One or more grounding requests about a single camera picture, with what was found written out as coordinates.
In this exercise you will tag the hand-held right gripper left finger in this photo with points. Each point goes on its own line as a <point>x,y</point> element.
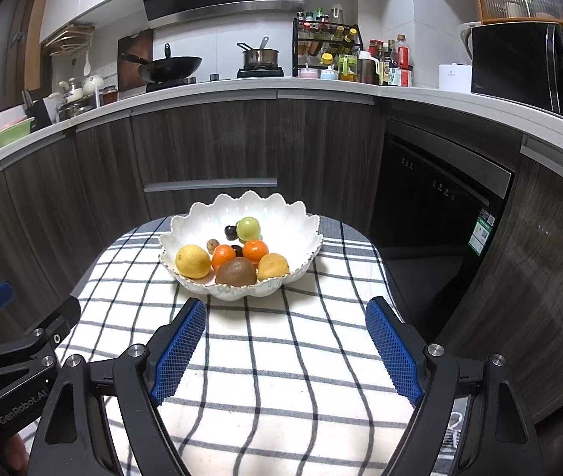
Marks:
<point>180,352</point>

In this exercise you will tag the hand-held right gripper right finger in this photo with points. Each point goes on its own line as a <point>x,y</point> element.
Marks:
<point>393,352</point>

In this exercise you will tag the yellow lemon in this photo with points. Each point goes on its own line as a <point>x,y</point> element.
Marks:
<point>193,261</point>

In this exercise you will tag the brown kiwi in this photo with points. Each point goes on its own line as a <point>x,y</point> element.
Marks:
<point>235,272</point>

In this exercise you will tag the mandarin orange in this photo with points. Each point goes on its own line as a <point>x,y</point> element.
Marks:
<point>255,250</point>
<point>222,256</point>

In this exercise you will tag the dark grape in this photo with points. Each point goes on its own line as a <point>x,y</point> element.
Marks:
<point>231,231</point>
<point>237,250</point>

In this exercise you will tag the yellow mango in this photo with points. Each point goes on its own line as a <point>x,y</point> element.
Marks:
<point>272,266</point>

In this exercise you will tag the green grape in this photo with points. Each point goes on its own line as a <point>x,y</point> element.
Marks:
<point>248,228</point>

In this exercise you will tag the white scalloped bowl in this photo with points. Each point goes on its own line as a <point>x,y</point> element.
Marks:
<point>281,218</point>

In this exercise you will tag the person's left hand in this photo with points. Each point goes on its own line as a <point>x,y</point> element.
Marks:
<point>15,453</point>

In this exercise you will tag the black white checked tablecloth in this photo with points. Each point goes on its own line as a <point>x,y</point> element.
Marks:
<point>271,357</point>

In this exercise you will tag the black dishwasher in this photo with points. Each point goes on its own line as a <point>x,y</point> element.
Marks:
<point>420,218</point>

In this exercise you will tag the green basin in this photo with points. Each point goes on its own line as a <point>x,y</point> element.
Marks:
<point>11,136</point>

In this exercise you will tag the black knife block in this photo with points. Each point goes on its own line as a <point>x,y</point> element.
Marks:
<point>43,111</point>

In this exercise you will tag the steel pot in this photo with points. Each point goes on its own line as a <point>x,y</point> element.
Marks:
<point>77,110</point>

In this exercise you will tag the wood-grain kitchen cabinets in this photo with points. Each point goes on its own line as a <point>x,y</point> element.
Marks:
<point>212,144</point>

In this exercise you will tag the small red jar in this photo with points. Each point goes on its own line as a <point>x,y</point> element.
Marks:
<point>109,95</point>

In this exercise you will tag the white teapot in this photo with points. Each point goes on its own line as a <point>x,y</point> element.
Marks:
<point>93,84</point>

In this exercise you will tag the brown wooden door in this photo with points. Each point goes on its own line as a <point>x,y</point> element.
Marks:
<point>9,49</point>

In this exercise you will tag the white hanging spoon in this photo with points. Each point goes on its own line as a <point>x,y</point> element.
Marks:
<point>86,65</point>

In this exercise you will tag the black wok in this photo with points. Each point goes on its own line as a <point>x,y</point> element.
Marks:
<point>175,67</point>

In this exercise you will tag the white round canister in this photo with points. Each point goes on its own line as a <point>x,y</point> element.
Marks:
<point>455,79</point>

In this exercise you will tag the dark sauce bottle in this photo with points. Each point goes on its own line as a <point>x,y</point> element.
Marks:
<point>388,69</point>

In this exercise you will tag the blue seasoning jar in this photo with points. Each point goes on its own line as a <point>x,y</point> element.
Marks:
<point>329,74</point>

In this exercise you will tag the green lidded jar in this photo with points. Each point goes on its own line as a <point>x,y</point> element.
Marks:
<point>347,69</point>

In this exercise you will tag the wooden cutting board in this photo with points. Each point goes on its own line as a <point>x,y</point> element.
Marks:
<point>133,42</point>

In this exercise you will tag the red label sauce bottle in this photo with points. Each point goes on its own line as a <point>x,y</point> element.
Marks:
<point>403,64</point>

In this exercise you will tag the black gas cooktop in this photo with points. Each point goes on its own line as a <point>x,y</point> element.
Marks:
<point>261,73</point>

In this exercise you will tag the pink seasoning jar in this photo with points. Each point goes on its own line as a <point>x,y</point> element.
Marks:
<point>308,72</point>

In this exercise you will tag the red lid jar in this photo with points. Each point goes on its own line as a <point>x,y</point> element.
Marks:
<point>374,48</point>

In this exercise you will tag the steel saucepan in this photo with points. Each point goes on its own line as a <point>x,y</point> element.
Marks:
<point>260,58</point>

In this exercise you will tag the black microwave oven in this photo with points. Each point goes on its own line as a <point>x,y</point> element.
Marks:
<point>514,64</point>

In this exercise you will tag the black spice rack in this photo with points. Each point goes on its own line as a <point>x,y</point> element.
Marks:
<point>297,54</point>

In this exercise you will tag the white kettle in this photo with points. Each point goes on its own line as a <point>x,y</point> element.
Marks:
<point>466,42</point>

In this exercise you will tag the row of seasoning bottles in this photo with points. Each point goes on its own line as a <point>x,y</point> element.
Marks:
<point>326,32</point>

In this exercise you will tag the wooden wall rack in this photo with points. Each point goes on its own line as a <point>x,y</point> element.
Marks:
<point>68,39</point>

